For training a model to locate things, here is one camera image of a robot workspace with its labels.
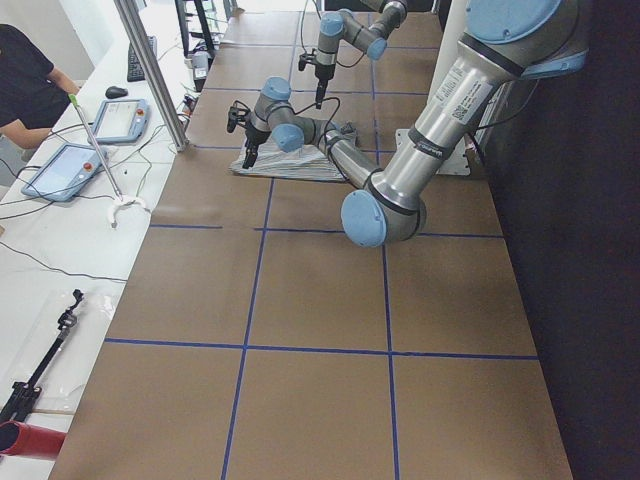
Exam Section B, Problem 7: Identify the black keyboard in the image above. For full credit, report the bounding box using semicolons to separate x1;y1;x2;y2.
126;36;157;82

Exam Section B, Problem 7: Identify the black grabber tool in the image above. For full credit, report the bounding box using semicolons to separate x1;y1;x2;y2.
1;289;84;424

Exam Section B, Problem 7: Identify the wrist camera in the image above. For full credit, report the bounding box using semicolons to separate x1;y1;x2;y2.
298;49;317;72
226;100;252;133

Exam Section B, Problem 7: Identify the far teach pendant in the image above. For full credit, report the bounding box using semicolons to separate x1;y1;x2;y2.
92;99;150;145

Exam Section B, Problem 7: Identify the white mounting post base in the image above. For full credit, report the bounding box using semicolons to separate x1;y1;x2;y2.
381;1;473;193

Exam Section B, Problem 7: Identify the black computer mouse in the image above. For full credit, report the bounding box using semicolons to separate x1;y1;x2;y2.
105;86;129;99

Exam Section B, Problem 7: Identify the silver reacher grabber stick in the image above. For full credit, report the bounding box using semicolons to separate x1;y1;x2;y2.
68;94;149;229

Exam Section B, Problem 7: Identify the red cylinder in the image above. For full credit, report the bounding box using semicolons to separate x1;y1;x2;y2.
1;421;66;460

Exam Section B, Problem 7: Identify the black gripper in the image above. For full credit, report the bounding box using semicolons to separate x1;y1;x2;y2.
314;64;334;109
242;122;270;169

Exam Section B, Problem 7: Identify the near teach pendant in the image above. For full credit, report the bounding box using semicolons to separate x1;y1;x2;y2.
21;143;101;202

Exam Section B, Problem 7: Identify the teach pendant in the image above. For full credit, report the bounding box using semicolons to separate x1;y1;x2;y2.
21;143;101;202
92;99;150;145

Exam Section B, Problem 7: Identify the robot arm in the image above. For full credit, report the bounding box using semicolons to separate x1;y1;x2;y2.
299;1;409;109
227;1;592;247

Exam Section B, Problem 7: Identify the aluminium frame post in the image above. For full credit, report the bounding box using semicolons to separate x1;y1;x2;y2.
114;0;188;152

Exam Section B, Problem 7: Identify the striped polo shirt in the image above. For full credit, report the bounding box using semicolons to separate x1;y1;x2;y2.
230;118;366;182

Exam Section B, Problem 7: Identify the person in black shirt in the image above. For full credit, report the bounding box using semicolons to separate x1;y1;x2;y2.
1;24;80;150

